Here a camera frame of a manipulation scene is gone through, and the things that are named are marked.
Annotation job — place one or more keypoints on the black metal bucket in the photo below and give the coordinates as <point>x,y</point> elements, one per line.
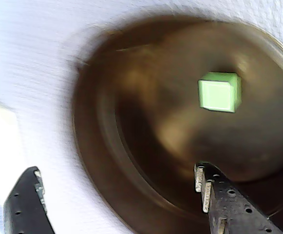
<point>156,73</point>

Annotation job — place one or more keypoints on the blue woven table cloth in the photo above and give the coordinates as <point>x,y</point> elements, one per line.
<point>34,48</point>

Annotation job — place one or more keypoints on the green cube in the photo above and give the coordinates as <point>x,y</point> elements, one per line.
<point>216,97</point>

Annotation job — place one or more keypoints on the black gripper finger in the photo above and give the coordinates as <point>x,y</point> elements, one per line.
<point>231,212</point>
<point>24,212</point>

